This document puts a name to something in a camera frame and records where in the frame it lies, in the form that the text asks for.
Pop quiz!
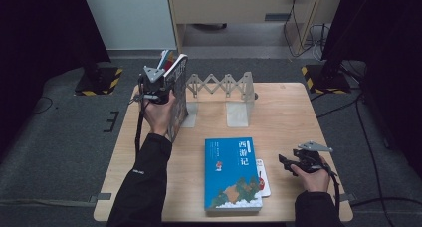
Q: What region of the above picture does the portrait cover magazine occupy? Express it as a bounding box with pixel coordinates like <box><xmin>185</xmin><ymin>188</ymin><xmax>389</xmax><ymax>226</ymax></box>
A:
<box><xmin>156</xmin><ymin>49</ymin><xmax>176</xmax><ymax>73</ymax></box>

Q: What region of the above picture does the wooden desk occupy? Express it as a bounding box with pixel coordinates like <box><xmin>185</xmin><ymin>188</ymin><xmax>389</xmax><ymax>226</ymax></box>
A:
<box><xmin>166</xmin><ymin>0</ymin><xmax>344</xmax><ymax>57</ymax></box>

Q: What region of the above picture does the dark cover magazine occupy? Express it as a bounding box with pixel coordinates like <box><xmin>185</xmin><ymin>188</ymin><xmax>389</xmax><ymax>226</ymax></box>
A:
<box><xmin>163</xmin><ymin>53</ymin><xmax>190</xmax><ymax>143</ymax></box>

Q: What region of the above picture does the left hand-held gripper black cable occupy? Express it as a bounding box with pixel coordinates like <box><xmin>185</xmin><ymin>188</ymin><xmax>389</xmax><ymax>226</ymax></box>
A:
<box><xmin>133</xmin><ymin>84</ymin><xmax>149</xmax><ymax>159</ymax></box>

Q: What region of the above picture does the striped black stand base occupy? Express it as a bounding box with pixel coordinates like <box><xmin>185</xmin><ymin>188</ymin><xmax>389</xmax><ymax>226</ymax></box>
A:
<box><xmin>74</xmin><ymin>62</ymin><xmax>124</xmax><ymax>97</ymax></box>
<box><xmin>301</xmin><ymin>59</ymin><xmax>352</xmax><ymax>96</ymax></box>

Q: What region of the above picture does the person's left hand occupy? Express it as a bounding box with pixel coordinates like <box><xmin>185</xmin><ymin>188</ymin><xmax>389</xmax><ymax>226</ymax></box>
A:
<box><xmin>143</xmin><ymin>91</ymin><xmax>177</xmax><ymax>137</ymax></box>

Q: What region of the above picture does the grey expandable book rack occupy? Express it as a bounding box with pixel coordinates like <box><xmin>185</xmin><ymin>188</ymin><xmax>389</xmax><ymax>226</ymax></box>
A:
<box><xmin>180</xmin><ymin>71</ymin><xmax>258</xmax><ymax>128</ymax></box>

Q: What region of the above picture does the grey tape piece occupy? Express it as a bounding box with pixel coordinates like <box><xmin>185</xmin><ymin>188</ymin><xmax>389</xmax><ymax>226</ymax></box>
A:
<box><xmin>89</xmin><ymin>192</ymin><xmax>112</xmax><ymax>204</ymax></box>
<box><xmin>332</xmin><ymin>192</ymin><xmax>358</xmax><ymax>204</ymax></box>

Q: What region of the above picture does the dark curtain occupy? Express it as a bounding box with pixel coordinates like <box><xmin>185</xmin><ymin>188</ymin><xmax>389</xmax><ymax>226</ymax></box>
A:
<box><xmin>0</xmin><ymin>0</ymin><xmax>112</xmax><ymax>155</ymax></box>
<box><xmin>320</xmin><ymin>0</ymin><xmax>422</xmax><ymax>170</ymax></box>

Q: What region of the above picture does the white cable bundle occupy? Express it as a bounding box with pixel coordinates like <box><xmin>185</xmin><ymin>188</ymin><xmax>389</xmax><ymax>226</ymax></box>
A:
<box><xmin>309</xmin><ymin>23</ymin><xmax>330</xmax><ymax>62</ymax></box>

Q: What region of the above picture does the white caterpillar board book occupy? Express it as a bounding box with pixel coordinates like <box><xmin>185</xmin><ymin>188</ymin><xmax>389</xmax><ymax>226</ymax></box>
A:
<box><xmin>255</xmin><ymin>158</ymin><xmax>273</xmax><ymax>198</ymax></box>

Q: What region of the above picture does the white cabinet panel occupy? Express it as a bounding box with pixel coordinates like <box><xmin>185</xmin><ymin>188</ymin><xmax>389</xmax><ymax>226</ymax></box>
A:
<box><xmin>81</xmin><ymin>0</ymin><xmax>177</xmax><ymax>51</ymax></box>

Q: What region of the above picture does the person's right hand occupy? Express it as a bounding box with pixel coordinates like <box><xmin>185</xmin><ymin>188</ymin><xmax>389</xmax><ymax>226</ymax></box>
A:
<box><xmin>291</xmin><ymin>157</ymin><xmax>331</xmax><ymax>194</ymax></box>

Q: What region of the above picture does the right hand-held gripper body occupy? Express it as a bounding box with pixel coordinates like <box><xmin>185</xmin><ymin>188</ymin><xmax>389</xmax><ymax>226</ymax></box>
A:
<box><xmin>292</xmin><ymin>140</ymin><xmax>333</xmax><ymax>174</ymax></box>

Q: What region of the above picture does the black hanging cable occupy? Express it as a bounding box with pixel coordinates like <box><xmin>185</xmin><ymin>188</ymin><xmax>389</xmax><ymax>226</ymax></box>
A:
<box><xmin>283</xmin><ymin>0</ymin><xmax>319</xmax><ymax>58</ymax></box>

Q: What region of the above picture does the thin looped floor cable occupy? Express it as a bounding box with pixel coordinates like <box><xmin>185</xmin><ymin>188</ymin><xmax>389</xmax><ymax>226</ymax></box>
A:
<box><xmin>27</xmin><ymin>96</ymin><xmax>54</xmax><ymax>117</ymax></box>

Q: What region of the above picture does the thick blue book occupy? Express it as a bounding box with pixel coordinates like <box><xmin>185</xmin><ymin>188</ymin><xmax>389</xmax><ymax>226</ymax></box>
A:
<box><xmin>203</xmin><ymin>136</ymin><xmax>264</xmax><ymax>217</ymax></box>

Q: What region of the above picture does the short black floor cable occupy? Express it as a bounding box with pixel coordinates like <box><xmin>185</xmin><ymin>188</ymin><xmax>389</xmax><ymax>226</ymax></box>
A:
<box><xmin>316</xmin><ymin>94</ymin><xmax>363</xmax><ymax>119</ymax></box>

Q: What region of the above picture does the hand-held gripper black cable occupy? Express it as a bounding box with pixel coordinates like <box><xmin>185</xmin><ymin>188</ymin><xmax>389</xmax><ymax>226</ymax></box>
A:
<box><xmin>133</xmin><ymin>84</ymin><xmax>149</xmax><ymax>159</ymax></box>
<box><xmin>318</xmin><ymin>160</ymin><xmax>341</xmax><ymax>218</ymax></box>

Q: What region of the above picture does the right hand-held gripper black cable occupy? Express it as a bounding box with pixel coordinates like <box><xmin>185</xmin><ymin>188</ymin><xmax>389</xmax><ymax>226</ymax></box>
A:
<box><xmin>318</xmin><ymin>160</ymin><xmax>341</xmax><ymax>218</ymax></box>

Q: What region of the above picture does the long black floor cable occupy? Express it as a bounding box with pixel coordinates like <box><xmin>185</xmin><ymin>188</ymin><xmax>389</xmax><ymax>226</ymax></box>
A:
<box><xmin>350</xmin><ymin>97</ymin><xmax>422</xmax><ymax>227</ymax></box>

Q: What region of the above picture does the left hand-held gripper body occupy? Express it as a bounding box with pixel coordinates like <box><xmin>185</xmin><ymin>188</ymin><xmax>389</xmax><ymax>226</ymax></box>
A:
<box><xmin>138</xmin><ymin>65</ymin><xmax>172</xmax><ymax>106</ymax></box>

